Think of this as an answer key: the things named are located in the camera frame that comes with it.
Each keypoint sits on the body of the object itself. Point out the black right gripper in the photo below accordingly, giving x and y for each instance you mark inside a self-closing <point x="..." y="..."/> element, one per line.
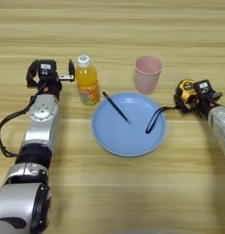
<point x="205" y="103"/>

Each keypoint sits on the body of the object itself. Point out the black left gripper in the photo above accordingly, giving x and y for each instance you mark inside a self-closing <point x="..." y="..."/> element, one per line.
<point x="50" y="87"/>

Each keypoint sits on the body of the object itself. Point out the pink plastic cup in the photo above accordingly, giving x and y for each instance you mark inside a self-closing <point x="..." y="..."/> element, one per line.
<point x="147" y="77"/>

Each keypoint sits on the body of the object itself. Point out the black pen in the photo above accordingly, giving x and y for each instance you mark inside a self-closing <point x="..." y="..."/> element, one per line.
<point x="115" y="107"/>

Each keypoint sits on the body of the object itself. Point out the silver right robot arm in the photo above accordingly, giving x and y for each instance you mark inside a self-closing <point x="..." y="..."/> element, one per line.
<point x="222" y="125"/>

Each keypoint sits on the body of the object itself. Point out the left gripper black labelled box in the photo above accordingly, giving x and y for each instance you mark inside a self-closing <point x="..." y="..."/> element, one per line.
<point x="46" y="68"/>

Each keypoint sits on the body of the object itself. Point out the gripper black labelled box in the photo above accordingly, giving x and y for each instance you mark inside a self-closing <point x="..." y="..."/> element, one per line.
<point x="46" y="68"/>
<point x="203" y="87"/>

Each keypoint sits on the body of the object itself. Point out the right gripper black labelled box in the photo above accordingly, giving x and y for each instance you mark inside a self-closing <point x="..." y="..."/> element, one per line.
<point x="203" y="87"/>

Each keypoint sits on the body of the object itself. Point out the orange juice bottle white cap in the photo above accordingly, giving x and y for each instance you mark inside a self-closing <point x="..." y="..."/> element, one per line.
<point x="87" y="82"/>

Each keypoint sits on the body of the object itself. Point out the light blue round plate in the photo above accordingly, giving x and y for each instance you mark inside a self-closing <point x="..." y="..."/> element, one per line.
<point x="129" y="137"/>

